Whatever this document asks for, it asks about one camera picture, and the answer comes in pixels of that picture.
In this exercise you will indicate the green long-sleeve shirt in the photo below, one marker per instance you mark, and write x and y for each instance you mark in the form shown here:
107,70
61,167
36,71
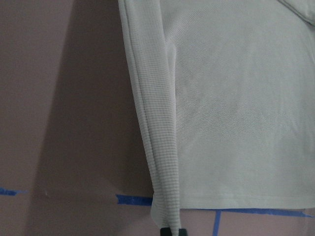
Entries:
224,92

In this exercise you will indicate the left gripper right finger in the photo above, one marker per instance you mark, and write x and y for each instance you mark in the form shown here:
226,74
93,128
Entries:
182,232

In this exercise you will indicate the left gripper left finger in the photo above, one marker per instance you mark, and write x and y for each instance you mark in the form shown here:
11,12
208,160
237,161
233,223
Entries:
165,232

